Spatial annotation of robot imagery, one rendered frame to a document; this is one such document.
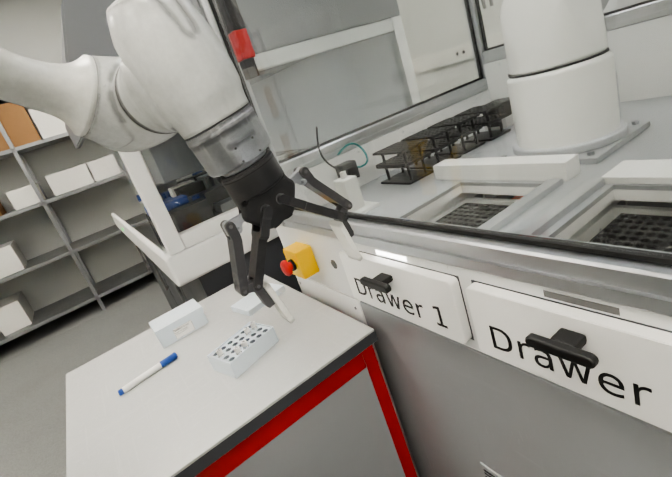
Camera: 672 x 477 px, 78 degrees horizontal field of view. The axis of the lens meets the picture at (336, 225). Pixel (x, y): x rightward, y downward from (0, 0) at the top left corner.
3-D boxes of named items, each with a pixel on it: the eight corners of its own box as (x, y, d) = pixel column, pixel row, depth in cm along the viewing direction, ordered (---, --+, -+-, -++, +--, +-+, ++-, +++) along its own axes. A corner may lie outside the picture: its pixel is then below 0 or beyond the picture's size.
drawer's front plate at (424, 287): (465, 345, 62) (449, 282, 59) (353, 298, 86) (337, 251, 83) (473, 339, 63) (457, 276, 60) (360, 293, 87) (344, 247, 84)
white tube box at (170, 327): (163, 349, 105) (154, 332, 103) (156, 338, 112) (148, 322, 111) (209, 322, 111) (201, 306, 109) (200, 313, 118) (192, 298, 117)
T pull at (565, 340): (594, 372, 41) (593, 360, 40) (524, 346, 47) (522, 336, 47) (612, 351, 43) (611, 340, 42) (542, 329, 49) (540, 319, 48)
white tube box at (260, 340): (236, 378, 83) (229, 363, 82) (213, 370, 89) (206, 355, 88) (279, 340, 92) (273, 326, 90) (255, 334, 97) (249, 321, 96)
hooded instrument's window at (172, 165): (166, 256, 130) (97, 114, 116) (112, 213, 279) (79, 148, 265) (418, 137, 182) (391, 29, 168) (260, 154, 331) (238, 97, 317)
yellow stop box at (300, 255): (303, 281, 97) (292, 254, 95) (289, 275, 103) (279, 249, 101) (320, 271, 99) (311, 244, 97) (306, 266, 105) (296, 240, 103)
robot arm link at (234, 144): (261, 98, 48) (287, 143, 50) (235, 108, 56) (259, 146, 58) (195, 139, 45) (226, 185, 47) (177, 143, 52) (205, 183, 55)
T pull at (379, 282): (387, 295, 67) (385, 287, 67) (360, 285, 73) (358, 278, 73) (403, 284, 69) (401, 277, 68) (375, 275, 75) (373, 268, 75)
